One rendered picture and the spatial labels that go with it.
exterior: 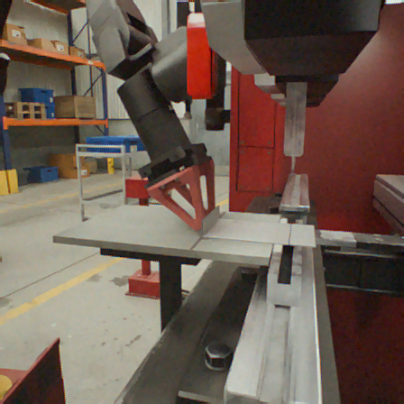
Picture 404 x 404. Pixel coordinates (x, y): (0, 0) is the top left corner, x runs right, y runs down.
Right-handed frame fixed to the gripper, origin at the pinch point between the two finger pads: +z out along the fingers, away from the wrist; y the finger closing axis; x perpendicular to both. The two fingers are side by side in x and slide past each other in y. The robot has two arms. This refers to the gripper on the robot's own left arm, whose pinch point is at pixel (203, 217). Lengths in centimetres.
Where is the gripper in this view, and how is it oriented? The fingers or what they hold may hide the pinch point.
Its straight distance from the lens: 46.6
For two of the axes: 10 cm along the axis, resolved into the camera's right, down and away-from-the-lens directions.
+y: 2.8, -1.9, 9.4
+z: 4.4, 9.0, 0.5
